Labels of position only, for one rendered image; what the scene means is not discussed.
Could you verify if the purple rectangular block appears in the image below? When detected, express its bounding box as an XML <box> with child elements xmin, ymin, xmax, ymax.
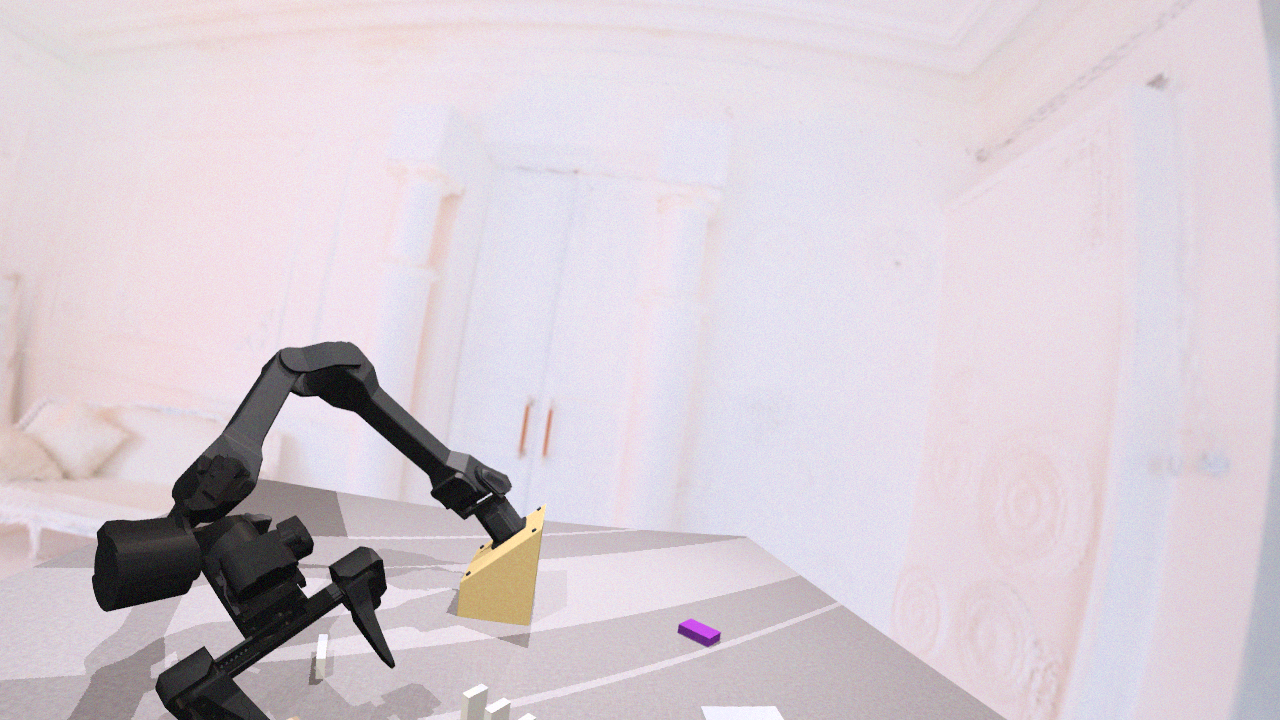
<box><xmin>678</xmin><ymin>619</ymin><xmax>721</xmax><ymax>647</ymax></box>

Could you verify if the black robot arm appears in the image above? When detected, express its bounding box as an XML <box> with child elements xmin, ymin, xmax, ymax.
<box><xmin>92</xmin><ymin>341</ymin><xmax>527</xmax><ymax>623</ymax></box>

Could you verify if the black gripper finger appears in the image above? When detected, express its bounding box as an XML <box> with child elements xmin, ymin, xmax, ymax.
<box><xmin>187</xmin><ymin>670</ymin><xmax>270</xmax><ymax>720</ymax></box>
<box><xmin>344</xmin><ymin>571</ymin><xmax>396</xmax><ymax>669</ymax></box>

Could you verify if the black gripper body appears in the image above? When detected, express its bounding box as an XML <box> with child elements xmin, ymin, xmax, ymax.
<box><xmin>155</xmin><ymin>546</ymin><xmax>387</xmax><ymax>720</ymax></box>

